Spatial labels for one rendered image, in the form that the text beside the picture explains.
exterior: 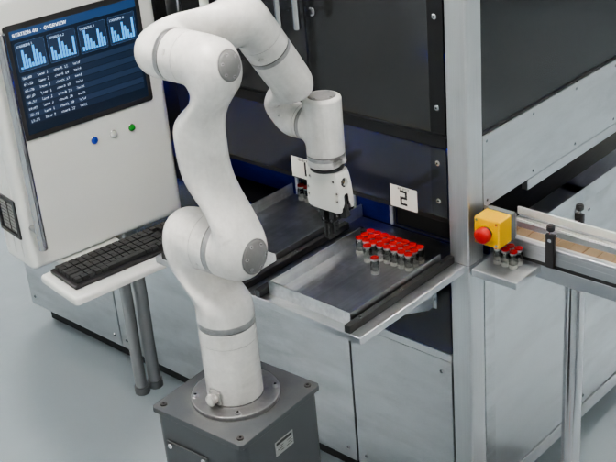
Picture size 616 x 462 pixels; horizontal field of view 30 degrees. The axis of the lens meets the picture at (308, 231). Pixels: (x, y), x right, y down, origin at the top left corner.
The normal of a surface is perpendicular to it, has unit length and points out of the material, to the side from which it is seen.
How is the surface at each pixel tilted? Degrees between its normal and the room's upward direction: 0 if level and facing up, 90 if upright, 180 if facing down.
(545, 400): 90
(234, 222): 62
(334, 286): 0
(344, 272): 0
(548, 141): 90
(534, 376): 90
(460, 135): 90
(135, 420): 0
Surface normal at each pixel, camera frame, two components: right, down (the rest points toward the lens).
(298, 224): -0.08, -0.89
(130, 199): 0.64, 0.30
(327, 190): -0.60, 0.41
